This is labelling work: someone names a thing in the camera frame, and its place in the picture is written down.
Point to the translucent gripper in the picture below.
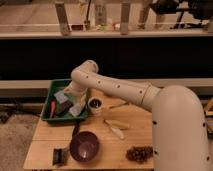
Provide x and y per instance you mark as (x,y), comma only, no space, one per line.
(75,96)

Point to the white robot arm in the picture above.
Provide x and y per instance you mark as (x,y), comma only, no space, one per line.
(179,129)

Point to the grey crumpled cloth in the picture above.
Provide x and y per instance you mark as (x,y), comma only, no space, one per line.
(76,109)

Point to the blue sponge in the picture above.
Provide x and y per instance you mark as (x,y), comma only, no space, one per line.
(60,97)

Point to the small white cup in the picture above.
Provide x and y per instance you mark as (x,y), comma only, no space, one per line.
(95,105)

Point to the dark brown block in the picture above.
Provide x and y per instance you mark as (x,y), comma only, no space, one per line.
(61,108)

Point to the green plastic tray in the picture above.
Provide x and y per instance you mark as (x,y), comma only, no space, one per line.
(55,86)

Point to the metal fork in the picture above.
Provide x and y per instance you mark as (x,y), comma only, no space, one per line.
(118,105)

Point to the purple bowl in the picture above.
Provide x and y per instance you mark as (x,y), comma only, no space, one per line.
(84,146)

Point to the bunch of dark grapes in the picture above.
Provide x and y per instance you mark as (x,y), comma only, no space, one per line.
(139,154)

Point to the black spatula handle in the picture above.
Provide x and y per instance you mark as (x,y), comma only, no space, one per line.
(76,128)

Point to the wooden handled knife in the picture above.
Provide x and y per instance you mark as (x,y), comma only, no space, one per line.
(117,124)

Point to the cream handled utensil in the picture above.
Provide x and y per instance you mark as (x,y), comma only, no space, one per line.
(117,132)

